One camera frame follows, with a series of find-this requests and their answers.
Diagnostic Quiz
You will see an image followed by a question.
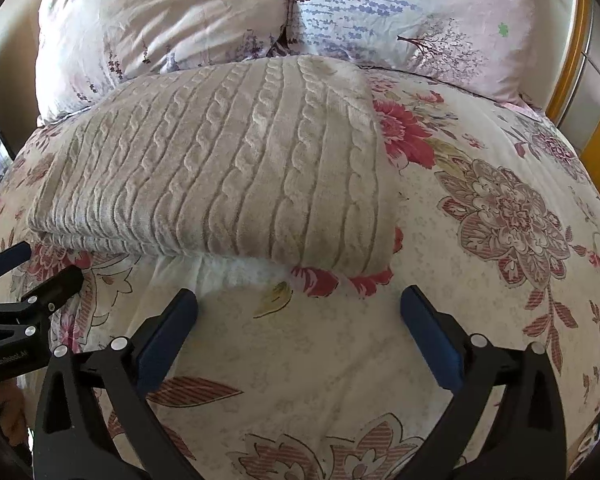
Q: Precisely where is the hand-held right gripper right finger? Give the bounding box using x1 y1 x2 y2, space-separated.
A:
400 285 567 480

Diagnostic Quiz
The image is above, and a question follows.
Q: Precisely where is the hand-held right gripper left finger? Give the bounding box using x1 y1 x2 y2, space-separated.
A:
32 287 199 480

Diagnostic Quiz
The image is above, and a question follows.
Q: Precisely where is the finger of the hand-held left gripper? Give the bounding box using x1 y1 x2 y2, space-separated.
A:
0 241 34 282
0 266 84 337

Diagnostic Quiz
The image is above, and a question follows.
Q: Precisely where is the floral printed bed quilt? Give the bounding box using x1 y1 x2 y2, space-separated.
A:
0 67 600 480

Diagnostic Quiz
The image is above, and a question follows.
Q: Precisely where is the pink floral pillow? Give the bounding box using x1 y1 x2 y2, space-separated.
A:
34 0 293 128

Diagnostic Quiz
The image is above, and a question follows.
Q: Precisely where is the pink pillow with lavender print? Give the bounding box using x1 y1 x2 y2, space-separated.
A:
287 0 551 108

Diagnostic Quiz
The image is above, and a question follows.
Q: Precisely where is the wooden bed frame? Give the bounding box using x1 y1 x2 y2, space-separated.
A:
545 0 600 198

